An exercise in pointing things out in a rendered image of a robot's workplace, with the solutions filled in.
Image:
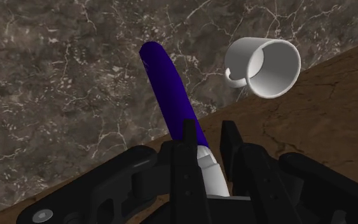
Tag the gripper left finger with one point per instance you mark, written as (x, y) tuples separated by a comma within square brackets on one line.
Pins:
[(178, 173)]

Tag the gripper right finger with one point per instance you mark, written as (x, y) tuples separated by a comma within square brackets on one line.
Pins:
[(259, 173)]

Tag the blue and white pen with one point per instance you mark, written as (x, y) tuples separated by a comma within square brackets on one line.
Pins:
[(169, 90)]

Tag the white mug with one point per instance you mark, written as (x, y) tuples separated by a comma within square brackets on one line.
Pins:
[(268, 66)]

